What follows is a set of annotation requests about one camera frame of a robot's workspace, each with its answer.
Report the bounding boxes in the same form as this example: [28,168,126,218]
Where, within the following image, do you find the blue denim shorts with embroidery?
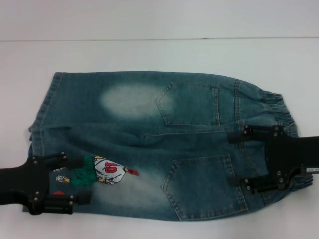
[22,71,315,222]

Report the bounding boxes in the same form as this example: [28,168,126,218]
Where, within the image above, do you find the labelled right wrist camera mount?
[288,164,319,186]

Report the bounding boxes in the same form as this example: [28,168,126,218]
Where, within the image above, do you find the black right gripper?
[228,123,319,194]

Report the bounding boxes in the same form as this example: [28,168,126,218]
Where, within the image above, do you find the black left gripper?
[0,152,92,216]

